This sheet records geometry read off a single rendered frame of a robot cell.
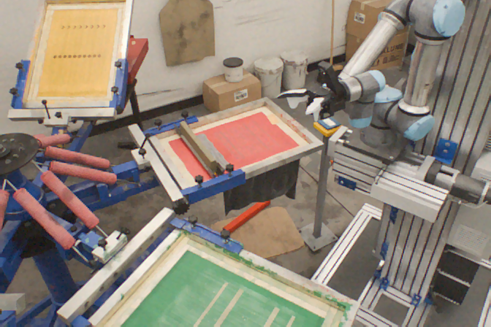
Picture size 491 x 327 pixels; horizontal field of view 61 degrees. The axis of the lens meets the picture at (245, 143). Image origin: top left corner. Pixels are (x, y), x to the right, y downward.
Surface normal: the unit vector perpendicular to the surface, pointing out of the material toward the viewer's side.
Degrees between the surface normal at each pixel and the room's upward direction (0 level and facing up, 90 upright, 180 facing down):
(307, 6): 90
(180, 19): 87
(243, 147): 0
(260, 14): 90
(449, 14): 83
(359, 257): 0
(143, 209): 0
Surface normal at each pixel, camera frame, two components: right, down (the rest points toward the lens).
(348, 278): -0.03, -0.80
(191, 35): 0.01, 0.59
